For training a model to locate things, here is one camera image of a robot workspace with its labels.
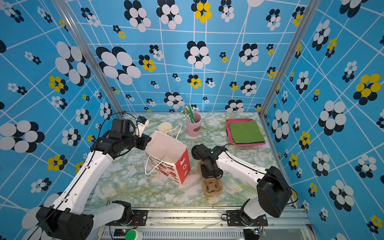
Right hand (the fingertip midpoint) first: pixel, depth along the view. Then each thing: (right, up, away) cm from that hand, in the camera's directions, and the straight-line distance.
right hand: (209, 175), depth 82 cm
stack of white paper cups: (-26, +26, +10) cm, 38 cm away
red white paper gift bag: (-24, +8, +12) cm, 28 cm away
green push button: (-33, -19, -19) cm, 43 cm away
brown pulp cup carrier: (+2, -6, -2) cm, 6 cm away
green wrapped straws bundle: (-12, +35, +7) cm, 37 cm away
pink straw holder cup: (-8, +25, +17) cm, 32 cm away
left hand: (-31, +21, -5) cm, 38 cm away
